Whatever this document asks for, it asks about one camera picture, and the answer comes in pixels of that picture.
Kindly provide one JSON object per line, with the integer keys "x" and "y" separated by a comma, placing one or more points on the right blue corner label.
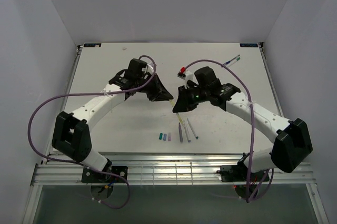
{"x": 249, "y": 45}

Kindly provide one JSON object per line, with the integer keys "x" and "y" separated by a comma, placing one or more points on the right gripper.
{"x": 182, "y": 104}

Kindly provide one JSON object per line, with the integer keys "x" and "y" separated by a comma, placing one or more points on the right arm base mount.
{"x": 236, "y": 173}

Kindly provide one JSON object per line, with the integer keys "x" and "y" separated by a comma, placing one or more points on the lavender capped white marker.
{"x": 186, "y": 132}

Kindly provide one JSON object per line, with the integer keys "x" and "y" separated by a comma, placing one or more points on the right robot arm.
{"x": 291, "y": 139}

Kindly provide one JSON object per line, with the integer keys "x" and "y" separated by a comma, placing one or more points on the purple marker pen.
{"x": 180, "y": 133}

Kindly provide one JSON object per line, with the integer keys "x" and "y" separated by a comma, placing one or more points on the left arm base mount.
{"x": 117, "y": 174}

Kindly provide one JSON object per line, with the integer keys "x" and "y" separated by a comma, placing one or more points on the left blue corner label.
{"x": 92, "y": 45}

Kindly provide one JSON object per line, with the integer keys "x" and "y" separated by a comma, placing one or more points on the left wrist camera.
{"x": 150, "y": 68}

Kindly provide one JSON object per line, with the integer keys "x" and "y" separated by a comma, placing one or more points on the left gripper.
{"x": 159, "y": 92}

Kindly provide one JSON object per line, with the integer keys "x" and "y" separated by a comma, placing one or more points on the teal white marker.
{"x": 192, "y": 129}

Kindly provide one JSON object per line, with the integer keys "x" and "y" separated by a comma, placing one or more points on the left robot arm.
{"x": 72, "y": 131}

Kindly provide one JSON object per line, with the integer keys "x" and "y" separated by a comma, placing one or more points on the blue corner label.
{"x": 92, "y": 45}
{"x": 249, "y": 45}

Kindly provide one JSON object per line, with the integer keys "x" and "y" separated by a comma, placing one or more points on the aluminium frame rail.
{"x": 144, "y": 170}

